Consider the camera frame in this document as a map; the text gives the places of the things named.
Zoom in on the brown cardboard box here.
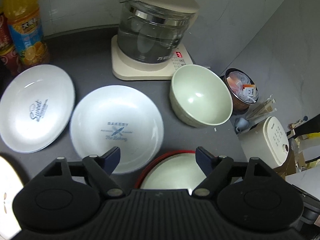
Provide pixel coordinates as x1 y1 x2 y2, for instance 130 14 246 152
274 150 307 178

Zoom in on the pale green bowl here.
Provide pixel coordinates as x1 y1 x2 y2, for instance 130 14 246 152
169 64 233 128

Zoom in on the white plate crossed utensils print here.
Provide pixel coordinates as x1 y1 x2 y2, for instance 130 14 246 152
70 85 165 174

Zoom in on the cream kettle heating base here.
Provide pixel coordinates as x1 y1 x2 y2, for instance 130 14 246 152
111 35 195 81

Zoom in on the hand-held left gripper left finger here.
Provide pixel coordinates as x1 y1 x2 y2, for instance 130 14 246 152
32 146 125 198

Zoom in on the red rimmed bowl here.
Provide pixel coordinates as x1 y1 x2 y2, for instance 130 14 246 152
134 151 208 197

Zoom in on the paper-wrapped chopsticks bundle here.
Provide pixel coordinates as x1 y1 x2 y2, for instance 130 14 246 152
246 95 277 120

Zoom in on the small brown trash bin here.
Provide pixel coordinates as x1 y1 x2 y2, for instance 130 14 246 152
224 68 259 115

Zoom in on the white glossy object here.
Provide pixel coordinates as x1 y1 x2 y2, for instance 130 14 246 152
0 155 25 235

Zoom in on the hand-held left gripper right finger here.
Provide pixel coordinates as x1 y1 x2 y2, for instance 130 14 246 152
191 146 285 198

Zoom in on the white rice cooker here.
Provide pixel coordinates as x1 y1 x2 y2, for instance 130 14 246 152
237 116 290 169

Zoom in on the white plastic bin liner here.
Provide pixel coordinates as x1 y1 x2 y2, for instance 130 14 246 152
226 70 258 104

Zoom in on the small blue cup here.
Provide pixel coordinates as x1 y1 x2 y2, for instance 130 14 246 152
234 117 249 133

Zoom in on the glass kettle cream lid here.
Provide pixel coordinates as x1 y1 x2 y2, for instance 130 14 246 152
117 0 200 64

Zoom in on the white plate script print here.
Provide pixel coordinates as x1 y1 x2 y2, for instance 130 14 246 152
0 64 76 154

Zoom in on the orange juice bottle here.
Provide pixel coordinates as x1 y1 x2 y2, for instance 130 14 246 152
3 0 50 67

